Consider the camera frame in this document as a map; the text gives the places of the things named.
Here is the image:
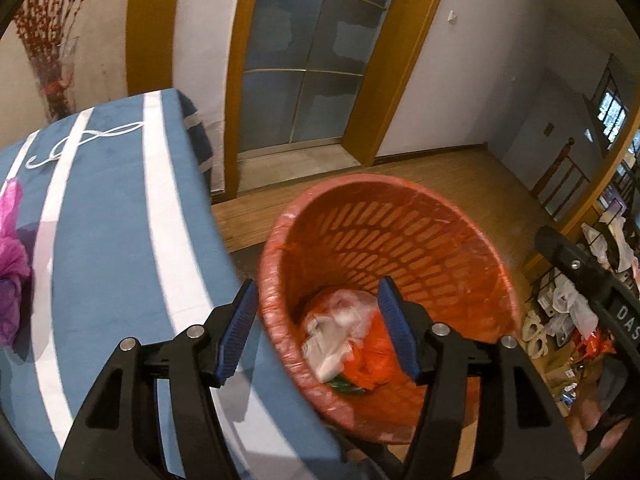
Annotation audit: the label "barred window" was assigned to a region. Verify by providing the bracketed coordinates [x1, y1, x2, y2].
[595, 85, 629, 145]

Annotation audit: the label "clear glass vase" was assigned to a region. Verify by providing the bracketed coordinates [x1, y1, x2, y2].
[30, 35, 81, 122]

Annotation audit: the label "orange plastic basket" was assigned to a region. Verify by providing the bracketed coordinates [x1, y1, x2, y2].
[257, 174, 523, 446]

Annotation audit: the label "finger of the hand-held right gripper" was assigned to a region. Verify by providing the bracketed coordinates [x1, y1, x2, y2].
[534, 226, 621, 311]

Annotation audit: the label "frosted glass door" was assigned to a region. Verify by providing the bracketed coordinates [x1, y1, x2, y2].
[237, 0, 406, 153]

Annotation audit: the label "white slippers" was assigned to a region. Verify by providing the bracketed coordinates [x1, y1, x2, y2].
[521, 310, 552, 361]

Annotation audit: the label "green plastic bag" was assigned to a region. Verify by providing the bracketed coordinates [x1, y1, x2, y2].
[327, 375, 366, 392]

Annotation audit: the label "purple plastic bag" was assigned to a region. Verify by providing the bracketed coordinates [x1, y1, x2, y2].
[0, 177, 33, 348]

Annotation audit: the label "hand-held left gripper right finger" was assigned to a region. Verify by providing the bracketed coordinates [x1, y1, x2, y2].
[377, 275, 586, 480]

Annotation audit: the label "person's right hand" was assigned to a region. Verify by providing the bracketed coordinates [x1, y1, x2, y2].
[570, 375, 633, 461]

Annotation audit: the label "yellow wooden wall panel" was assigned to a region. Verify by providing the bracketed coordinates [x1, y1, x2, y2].
[125, 0, 186, 97]

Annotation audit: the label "yellow wooden door frame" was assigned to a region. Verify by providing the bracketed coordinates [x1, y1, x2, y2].
[222, 0, 456, 196]

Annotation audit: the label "brown wooden spindle chair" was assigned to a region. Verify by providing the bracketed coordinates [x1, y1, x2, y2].
[530, 137, 593, 221]

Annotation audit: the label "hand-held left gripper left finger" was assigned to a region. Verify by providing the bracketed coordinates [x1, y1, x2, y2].
[54, 277, 261, 480]

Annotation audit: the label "red berry branches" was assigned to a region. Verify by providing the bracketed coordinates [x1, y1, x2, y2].
[12, 0, 108, 86]

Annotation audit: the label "large orange plastic bag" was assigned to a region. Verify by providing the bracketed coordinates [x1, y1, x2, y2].
[345, 320, 401, 391]

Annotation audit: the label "blue white striped tablecloth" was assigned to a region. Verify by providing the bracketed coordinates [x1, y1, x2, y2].
[0, 88, 351, 480]

